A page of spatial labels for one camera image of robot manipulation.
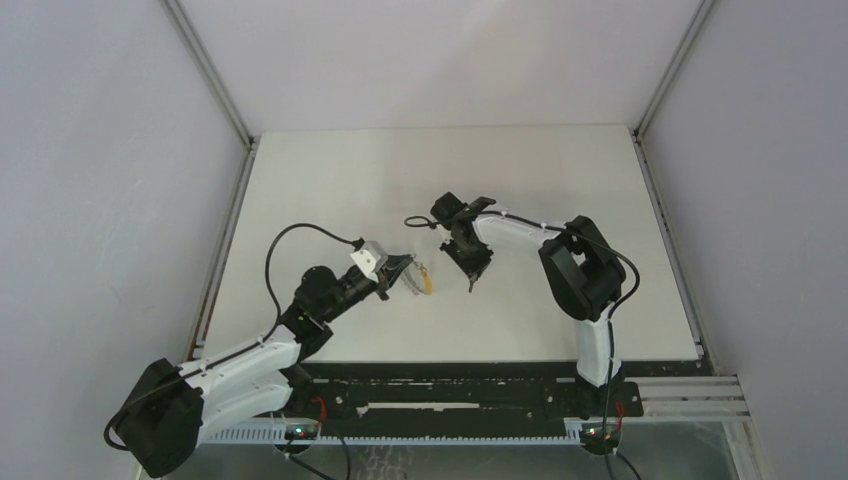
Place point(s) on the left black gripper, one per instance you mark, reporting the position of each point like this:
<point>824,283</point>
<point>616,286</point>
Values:
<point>392,267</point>

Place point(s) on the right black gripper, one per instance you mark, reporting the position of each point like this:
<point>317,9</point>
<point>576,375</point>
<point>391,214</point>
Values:
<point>472,269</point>

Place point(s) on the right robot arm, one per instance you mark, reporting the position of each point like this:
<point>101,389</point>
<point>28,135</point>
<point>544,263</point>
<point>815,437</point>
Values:
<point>584,274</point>

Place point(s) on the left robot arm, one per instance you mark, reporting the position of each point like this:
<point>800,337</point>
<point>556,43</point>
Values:
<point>172,409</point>

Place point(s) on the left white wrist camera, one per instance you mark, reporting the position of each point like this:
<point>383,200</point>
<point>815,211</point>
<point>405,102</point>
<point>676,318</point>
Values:
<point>370,257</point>

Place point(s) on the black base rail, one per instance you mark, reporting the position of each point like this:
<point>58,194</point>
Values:
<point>499,400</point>

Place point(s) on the left aluminium frame post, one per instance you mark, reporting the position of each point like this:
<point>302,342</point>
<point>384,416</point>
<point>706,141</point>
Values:
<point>178,16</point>

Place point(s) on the aluminium frame post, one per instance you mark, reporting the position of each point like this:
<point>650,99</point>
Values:
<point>640,136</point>
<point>178,16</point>

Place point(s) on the right aluminium frame post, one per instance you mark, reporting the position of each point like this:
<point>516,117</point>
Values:
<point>640,136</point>

